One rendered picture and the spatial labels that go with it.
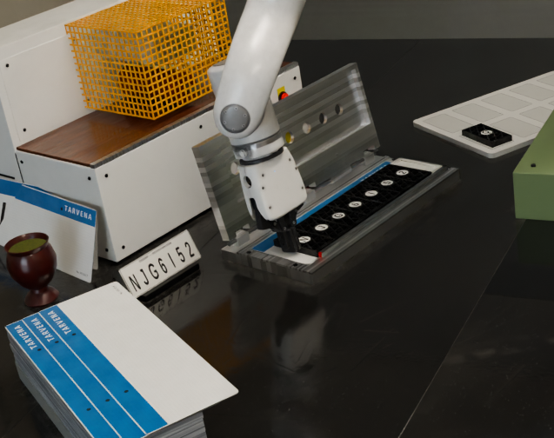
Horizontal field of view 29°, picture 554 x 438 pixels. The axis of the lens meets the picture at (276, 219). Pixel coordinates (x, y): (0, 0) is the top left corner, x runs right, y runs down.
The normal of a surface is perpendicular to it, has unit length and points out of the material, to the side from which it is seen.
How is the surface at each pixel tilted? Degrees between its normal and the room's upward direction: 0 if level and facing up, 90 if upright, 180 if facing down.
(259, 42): 45
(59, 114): 90
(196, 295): 0
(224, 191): 79
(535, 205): 90
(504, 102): 0
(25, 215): 69
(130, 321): 0
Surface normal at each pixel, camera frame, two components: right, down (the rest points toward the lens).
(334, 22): -0.43, 0.45
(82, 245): -0.71, 0.05
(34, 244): -0.15, -0.89
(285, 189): 0.69, -0.03
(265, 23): 0.13, -0.41
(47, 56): 0.75, 0.18
